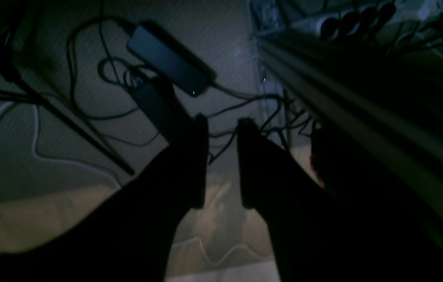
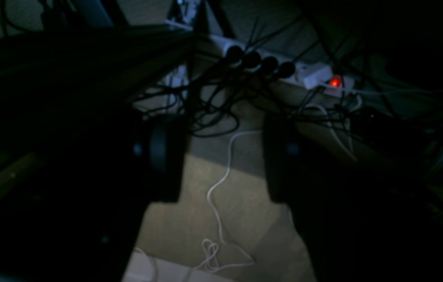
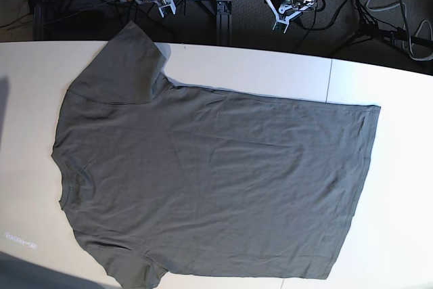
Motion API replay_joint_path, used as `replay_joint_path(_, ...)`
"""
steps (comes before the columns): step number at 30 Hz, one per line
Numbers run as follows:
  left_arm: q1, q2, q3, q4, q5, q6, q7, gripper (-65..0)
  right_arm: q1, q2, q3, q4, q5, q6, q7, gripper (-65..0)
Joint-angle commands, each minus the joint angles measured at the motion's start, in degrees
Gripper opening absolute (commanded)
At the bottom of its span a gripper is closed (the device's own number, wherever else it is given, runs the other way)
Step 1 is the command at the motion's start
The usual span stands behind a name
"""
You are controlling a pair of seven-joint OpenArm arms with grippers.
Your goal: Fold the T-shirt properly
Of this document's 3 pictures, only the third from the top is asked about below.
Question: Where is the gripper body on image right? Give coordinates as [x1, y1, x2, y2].
[252, 0, 322, 32]

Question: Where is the aluminium frame post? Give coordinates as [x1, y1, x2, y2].
[198, 0, 233, 47]

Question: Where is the grey T-shirt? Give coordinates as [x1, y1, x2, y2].
[52, 23, 380, 288]

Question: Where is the grey cable on floor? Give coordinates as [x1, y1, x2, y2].
[367, 0, 433, 62]

